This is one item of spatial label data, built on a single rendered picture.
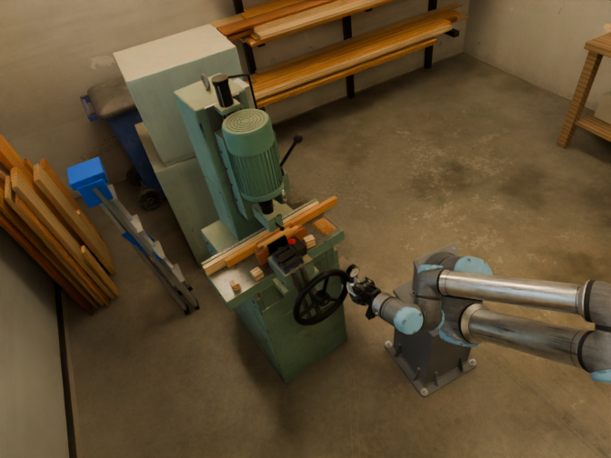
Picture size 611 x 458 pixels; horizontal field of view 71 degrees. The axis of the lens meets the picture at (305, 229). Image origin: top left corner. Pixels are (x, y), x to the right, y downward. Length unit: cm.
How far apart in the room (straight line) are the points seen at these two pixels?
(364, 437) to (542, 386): 96
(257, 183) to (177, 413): 149
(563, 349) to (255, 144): 113
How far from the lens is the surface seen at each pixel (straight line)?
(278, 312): 200
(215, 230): 220
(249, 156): 154
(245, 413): 252
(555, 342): 146
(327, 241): 189
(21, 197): 274
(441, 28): 459
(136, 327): 305
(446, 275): 154
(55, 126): 404
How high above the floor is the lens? 227
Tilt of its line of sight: 45 degrees down
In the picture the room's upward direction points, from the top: 10 degrees counter-clockwise
